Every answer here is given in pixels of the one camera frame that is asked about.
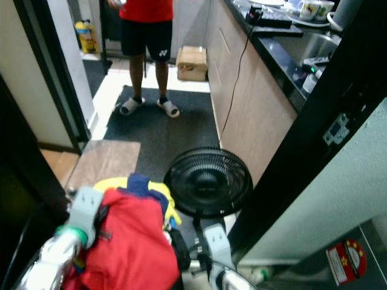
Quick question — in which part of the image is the large dark floor mat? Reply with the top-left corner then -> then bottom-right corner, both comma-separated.
104,85 -> 221,182

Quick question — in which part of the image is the yellow garment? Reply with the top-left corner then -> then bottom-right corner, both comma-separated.
94,177 -> 182,228

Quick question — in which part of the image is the black door frame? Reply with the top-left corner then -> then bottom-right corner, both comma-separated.
13,0 -> 94,152

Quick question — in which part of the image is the white washer latch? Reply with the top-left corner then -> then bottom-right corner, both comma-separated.
324,114 -> 350,146

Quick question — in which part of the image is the black floor fan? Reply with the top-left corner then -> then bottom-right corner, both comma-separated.
163,147 -> 255,239

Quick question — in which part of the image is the yellow plastic bottle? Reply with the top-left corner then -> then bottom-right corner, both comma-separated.
76,20 -> 99,54

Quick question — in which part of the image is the white printed mug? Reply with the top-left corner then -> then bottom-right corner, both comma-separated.
317,0 -> 337,22
298,0 -> 322,20

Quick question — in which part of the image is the wooden kitchen cabinet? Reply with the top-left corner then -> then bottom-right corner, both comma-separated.
206,0 -> 300,185

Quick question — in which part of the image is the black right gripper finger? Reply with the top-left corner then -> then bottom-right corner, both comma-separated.
169,228 -> 191,271

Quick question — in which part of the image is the red garment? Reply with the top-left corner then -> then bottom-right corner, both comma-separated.
63,188 -> 182,290

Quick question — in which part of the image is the red warning sticker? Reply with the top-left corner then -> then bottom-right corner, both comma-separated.
327,239 -> 368,286

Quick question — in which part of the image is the dark blue garment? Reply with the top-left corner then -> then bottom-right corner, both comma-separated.
127,173 -> 167,212

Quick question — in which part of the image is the black kitchen countertop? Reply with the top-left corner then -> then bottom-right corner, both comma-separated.
224,0 -> 363,112

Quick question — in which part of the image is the thin black power cable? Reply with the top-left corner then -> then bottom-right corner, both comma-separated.
220,21 -> 258,143

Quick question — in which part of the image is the pale green washing machine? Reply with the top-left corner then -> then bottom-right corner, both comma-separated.
227,0 -> 387,290

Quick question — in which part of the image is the flat black tray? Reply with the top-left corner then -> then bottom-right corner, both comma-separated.
254,15 -> 304,38

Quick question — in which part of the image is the brown cardboard box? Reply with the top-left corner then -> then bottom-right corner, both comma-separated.
176,46 -> 208,82

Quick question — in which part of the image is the small white cylinder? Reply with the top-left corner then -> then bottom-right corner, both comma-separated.
302,71 -> 319,93

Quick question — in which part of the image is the person in red shirt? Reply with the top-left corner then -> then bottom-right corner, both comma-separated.
108,0 -> 181,118

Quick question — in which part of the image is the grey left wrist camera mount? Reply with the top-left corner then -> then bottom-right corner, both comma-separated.
68,186 -> 105,247

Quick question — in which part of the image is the grey slipper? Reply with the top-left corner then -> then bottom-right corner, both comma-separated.
119,97 -> 146,117
156,98 -> 181,118

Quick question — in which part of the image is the black charger box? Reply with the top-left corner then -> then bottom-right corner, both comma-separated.
246,5 -> 265,24

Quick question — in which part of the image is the small dark floor mat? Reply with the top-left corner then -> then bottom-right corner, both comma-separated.
83,59 -> 112,97

